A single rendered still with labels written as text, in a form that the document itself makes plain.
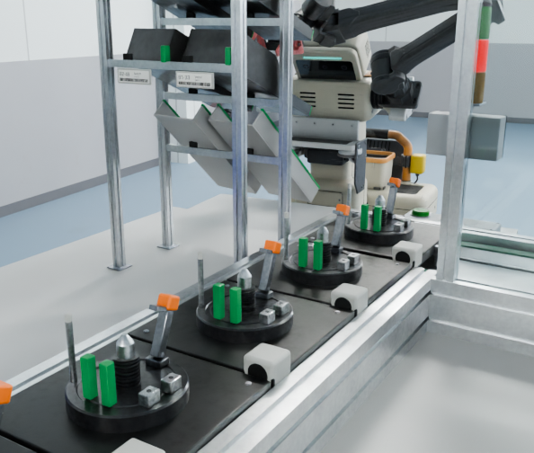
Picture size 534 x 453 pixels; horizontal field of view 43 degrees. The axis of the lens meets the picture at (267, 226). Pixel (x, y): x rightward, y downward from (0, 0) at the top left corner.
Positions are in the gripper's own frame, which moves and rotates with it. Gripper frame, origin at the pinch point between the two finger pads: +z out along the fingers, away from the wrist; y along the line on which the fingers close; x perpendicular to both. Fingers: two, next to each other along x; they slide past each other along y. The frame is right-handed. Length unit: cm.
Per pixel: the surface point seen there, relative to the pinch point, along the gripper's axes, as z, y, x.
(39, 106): -113, -361, 124
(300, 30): 8.6, 20.9, -10.2
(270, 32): 8.8, 12.4, -9.3
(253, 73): 25.0, 20.9, -8.9
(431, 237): 20, 52, 27
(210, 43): 27.8, 14.6, -16.1
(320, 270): 51, 50, 12
